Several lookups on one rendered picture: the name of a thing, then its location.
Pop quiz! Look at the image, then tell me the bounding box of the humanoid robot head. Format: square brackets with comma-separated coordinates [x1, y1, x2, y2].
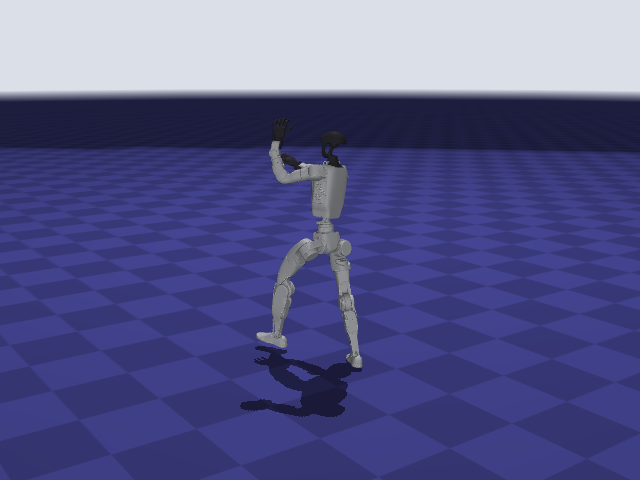
[320, 131, 347, 168]

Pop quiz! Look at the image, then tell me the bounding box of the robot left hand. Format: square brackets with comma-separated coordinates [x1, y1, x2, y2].
[271, 118, 293, 150]

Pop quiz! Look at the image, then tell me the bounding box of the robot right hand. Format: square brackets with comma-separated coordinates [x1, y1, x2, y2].
[281, 153, 302, 170]

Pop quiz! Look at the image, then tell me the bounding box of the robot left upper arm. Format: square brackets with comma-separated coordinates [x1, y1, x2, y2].
[276, 164, 327, 184]

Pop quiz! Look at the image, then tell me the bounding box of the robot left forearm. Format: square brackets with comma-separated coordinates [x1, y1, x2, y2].
[269, 141, 286, 180]

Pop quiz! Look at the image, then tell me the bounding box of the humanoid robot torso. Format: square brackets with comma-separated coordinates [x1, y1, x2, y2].
[311, 161, 348, 254]

